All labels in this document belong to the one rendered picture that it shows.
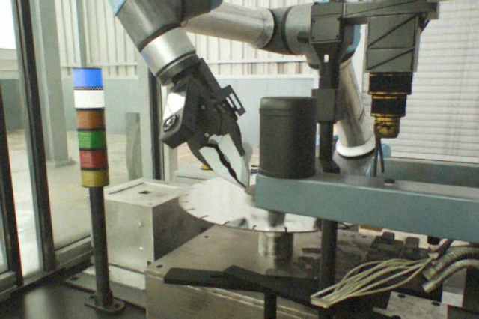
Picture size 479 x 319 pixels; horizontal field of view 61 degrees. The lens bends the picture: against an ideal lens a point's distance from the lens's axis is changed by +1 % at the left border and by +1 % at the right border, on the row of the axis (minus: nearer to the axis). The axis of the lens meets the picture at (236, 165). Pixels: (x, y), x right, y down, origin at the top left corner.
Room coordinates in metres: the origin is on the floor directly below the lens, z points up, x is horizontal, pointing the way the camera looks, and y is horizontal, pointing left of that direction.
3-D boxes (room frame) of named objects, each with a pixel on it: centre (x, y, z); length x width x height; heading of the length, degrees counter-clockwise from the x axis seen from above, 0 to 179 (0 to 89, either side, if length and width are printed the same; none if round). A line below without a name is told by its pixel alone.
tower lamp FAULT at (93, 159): (0.66, 0.24, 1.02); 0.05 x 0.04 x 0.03; 152
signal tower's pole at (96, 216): (0.66, 0.24, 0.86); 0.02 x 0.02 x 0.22
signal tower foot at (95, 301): (0.66, 0.24, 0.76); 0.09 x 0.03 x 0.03; 62
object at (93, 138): (0.66, 0.24, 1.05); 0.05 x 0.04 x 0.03; 152
